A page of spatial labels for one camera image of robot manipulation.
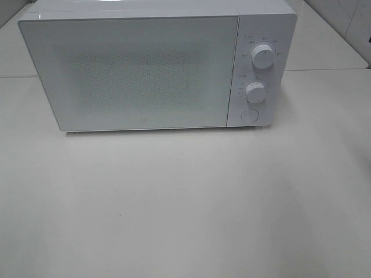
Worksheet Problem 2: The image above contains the round white door release button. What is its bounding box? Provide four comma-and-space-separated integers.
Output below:
241, 109, 259, 124

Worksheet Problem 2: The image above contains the white microwave knob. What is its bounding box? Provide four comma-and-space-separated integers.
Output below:
251, 42, 275, 70
245, 82, 267, 104

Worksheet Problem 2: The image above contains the white microwave door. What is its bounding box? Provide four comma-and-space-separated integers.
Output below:
19, 16, 238, 131

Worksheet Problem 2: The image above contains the white microwave oven body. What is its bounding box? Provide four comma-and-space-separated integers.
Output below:
18, 1, 297, 130

